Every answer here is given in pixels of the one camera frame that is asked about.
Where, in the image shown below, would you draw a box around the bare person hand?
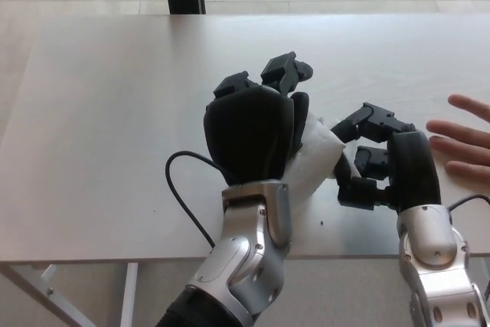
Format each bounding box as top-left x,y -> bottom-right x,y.
426,93 -> 490,182

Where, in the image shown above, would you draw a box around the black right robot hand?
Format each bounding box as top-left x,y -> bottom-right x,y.
331,102 -> 442,212

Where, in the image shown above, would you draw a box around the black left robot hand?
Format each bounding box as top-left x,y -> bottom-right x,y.
202,51 -> 315,186

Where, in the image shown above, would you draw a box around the white toilet paper roll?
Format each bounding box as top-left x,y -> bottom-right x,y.
281,112 -> 357,200

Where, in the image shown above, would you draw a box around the white table leg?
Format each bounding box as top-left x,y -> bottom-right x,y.
120,262 -> 139,327

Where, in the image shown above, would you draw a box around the white diagonal table brace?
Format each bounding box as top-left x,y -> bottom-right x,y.
0,263 -> 95,327

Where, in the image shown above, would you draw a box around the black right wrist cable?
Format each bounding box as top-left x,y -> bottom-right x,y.
447,195 -> 490,214

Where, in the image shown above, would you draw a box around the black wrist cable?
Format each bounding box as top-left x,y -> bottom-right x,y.
165,150 -> 230,250
447,195 -> 490,214

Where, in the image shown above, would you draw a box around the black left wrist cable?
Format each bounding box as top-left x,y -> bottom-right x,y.
165,150 -> 230,250

